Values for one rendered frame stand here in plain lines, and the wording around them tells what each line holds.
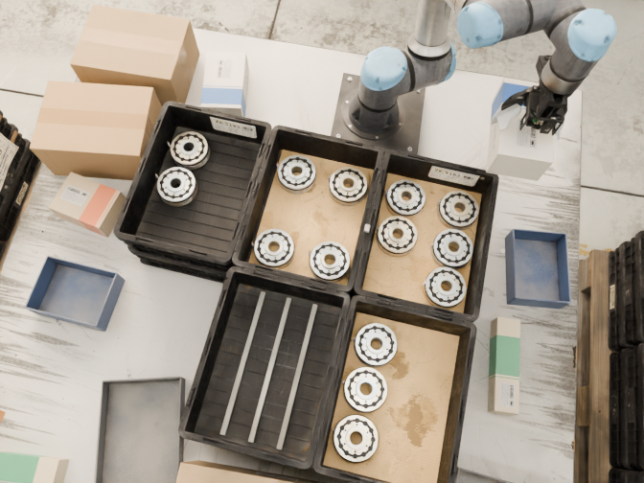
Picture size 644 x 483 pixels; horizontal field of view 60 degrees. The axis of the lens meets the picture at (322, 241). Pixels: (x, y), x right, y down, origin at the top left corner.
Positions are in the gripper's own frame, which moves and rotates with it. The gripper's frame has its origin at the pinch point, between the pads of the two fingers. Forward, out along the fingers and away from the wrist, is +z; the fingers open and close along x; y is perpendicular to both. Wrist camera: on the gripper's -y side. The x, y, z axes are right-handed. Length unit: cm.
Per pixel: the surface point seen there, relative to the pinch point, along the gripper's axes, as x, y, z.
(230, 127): -71, 1, 22
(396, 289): -20.6, 35.7, 27.5
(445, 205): -11.2, 11.3, 24.9
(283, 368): -45, 60, 28
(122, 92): -105, -6, 25
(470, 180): -6.0, 4.4, 22.0
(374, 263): -27.2, 29.6, 27.6
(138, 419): -80, 78, 40
